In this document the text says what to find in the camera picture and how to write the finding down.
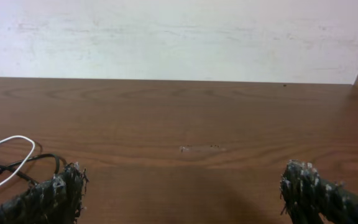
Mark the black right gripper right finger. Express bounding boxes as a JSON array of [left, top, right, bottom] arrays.
[[280, 160, 358, 224]]

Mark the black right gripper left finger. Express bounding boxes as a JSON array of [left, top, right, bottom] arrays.
[[0, 162, 88, 224]]

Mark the black usb cable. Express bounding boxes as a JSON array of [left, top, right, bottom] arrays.
[[0, 153, 62, 185]]

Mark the white usb cable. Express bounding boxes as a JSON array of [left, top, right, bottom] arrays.
[[0, 135, 36, 198]]

